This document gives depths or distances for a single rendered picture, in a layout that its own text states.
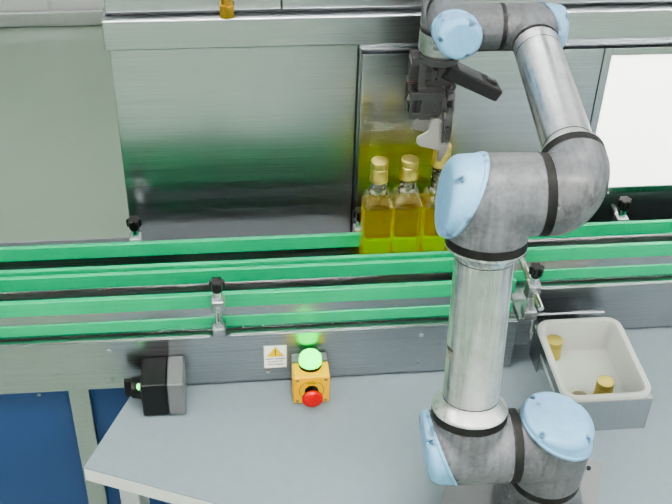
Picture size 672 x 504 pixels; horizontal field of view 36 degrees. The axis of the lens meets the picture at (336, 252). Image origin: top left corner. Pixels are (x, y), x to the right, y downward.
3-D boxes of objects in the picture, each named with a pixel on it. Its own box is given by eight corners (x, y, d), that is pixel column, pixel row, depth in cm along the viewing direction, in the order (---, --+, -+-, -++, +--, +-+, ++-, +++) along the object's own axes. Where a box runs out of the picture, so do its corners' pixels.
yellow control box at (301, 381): (325, 378, 208) (326, 351, 204) (329, 405, 203) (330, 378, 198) (290, 380, 208) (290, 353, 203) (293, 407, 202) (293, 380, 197)
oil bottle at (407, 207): (411, 265, 217) (419, 179, 204) (416, 282, 213) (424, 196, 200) (385, 267, 216) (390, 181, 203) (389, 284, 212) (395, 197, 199)
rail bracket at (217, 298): (230, 329, 201) (227, 275, 192) (231, 356, 195) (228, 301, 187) (209, 330, 200) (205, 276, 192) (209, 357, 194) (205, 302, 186)
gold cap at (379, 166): (384, 173, 201) (386, 154, 198) (390, 183, 198) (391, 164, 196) (367, 175, 200) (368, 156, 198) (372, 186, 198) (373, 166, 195)
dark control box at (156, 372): (186, 386, 206) (184, 354, 201) (186, 415, 200) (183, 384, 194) (144, 388, 205) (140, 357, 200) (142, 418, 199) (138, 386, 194)
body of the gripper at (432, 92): (403, 102, 194) (408, 42, 187) (449, 101, 195) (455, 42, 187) (409, 123, 188) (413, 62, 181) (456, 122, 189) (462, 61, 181)
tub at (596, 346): (610, 347, 217) (617, 315, 212) (646, 426, 200) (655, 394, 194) (528, 351, 216) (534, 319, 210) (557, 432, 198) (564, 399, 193)
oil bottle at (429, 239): (439, 265, 217) (449, 179, 204) (445, 282, 213) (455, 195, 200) (413, 267, 217) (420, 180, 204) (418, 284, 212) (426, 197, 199)
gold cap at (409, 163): (416, 172, 202) (417, 153, 199) (419, 182, 199) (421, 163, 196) (397, 173, 201) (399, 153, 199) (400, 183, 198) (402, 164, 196)
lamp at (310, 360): (320, 355, 203) (321, 344, 201) (322, 372, 199) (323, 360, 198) (297, 357, 202) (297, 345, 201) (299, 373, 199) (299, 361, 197)
